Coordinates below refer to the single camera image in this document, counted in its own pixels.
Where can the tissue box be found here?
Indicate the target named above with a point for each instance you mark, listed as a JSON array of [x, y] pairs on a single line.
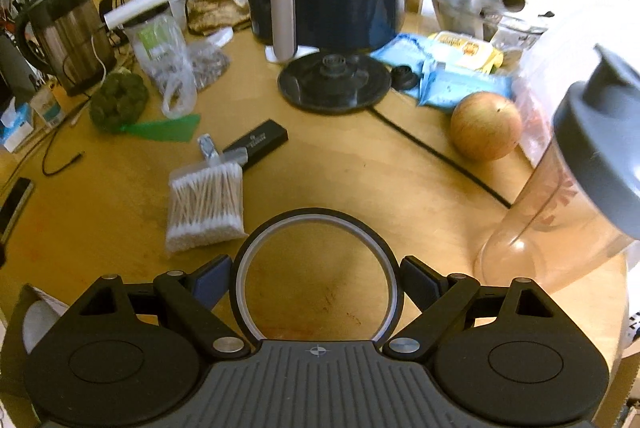
[[15, 128]]

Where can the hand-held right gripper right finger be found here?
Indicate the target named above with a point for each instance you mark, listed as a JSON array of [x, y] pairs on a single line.
[[420, 280]]

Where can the apple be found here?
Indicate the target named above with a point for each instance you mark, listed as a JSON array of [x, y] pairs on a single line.
[[485, 126]]

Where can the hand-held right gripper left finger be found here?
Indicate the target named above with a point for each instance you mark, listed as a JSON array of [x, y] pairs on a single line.
[[212, 280]]

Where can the yellow wet wipes pack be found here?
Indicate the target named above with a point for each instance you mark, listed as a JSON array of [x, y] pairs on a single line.
[[465, 48]]

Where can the green bag of vegetables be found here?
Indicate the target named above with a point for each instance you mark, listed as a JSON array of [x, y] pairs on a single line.
[[117, 96]]

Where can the black kettle base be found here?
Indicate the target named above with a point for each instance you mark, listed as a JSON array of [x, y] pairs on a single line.
[[310, 88]]

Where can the white plastic piece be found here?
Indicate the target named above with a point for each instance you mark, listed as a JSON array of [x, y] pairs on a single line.
[[305, 52]]

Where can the pack of cotton swabs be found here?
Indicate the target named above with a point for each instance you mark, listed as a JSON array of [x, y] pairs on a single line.
[[205, 208]]

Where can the small silver foil packet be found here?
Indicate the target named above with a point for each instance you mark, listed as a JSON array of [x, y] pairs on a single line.
[[207, 148]]

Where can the blue wet wipes pack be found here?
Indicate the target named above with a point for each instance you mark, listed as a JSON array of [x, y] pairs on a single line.
[[400, 51], [450, 86]]

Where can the white paper strip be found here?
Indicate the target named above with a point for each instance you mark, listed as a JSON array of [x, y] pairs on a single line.
[[220, 37]]

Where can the black phone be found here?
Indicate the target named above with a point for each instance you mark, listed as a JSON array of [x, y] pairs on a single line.
[[15, 205]]

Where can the black rubber knob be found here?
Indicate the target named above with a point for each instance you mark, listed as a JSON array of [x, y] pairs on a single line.
[[404, 77]]

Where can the brown dried food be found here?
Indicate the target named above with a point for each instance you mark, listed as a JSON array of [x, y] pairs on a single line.
[[220, 16]]

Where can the small carton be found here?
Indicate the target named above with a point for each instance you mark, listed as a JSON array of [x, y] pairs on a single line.
[[47, 106]]

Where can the black rectangular box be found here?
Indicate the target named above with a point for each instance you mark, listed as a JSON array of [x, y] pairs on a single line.
[[260, 138]]

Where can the stainless steel kettle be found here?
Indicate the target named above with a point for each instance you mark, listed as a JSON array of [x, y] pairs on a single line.
[[70, 43]]

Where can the clear bag of seeds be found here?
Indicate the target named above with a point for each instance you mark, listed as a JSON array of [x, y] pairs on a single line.
[[207, 63]]

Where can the clear shaker bottle grey lid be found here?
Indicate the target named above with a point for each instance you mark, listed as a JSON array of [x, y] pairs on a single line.
[[550, 218]]

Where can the white plastic tube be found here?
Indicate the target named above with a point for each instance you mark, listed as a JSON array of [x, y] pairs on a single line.
[[145, 3]]

